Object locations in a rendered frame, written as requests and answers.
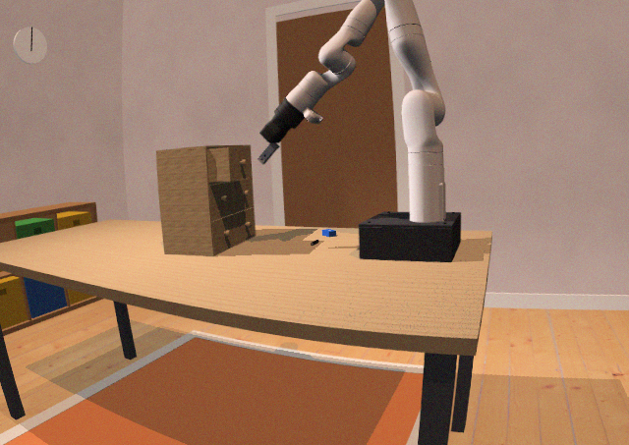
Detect brown wooden chest of drawers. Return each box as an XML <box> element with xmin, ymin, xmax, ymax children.
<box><xmin>156</xmin><ymin>145</ymin><xmax>256</xmax><ymax>256</ymax></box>

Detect brown wooden drawer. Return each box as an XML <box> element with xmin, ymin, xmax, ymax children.
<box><xmin>233</xmin><ymin>178</ymin><xmax>253</xmax><ymax>210</ymax></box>
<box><xmin>209</xmin><ymin>182</ymin><xmax>234</xmax><ymax>218</ymax></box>
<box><xmin>207</xmin><ymin>146</ymin><xmax>252</xmax><ymax>182</ymax></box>
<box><xmin>211</xmin><ymin>214</ymin><xmax>236</xmax><ymax>253</ymax></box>
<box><xmin>235</xmin><ymin>207</ymin><xmax>255</xmax><ymax>243</ymax></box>

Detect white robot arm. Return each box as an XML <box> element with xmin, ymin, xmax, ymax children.
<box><xmin>299</xmin><ymin>0</ymin><xmax>446</xmax><ymax>222</ymax></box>

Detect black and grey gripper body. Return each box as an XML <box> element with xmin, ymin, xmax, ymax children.
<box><xmin>259</xmin><ymin>85</ymin><xmax>322</xmax><ymax>143</ymax></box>

